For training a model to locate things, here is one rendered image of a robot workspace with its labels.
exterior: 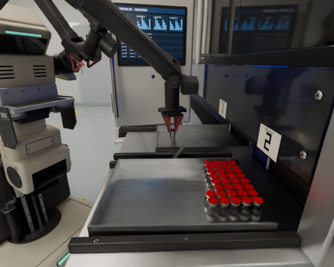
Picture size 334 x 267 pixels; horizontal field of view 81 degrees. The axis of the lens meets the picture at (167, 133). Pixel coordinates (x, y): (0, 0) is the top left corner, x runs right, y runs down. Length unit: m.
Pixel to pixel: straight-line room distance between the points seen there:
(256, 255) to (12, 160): 0.92
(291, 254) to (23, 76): 0.98
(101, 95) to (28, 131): 5.11
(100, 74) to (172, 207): 5.66
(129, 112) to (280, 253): 1.04
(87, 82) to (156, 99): 4.98
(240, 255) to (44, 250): 1.09
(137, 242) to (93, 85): 5.83
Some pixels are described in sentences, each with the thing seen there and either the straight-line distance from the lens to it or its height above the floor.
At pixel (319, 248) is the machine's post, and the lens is 0.42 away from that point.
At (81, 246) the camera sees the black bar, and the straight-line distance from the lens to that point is 0.40.
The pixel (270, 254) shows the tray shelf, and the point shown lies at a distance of 0.43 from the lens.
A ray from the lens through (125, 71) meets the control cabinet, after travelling 1.21.
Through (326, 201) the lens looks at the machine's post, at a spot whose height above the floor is 1.00.
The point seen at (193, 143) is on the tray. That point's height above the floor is 0.88.
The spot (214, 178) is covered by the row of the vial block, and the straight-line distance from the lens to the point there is 0.49.
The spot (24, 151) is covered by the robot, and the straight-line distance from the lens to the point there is 1.01.
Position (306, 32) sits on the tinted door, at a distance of 0.45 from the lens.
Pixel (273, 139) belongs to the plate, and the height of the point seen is 1.03.
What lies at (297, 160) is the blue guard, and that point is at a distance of 0.42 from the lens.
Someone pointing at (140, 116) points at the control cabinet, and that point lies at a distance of 1.25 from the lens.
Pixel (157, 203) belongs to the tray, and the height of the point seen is 0.88.
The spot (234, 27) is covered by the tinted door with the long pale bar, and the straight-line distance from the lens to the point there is 0.78.
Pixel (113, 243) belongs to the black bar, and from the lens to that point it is 0.39.
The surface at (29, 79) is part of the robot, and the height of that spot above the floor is 1.12.
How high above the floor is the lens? 1.19
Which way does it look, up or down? 20 degrees down
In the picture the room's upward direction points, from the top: straight up
